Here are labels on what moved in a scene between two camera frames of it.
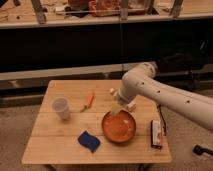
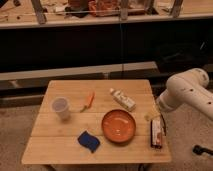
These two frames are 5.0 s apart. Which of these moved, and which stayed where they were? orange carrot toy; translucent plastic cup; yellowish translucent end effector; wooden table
Moved: yellowish translucent end effector
Stayed: orange carrot toy; wooden table; translucent plastic cup
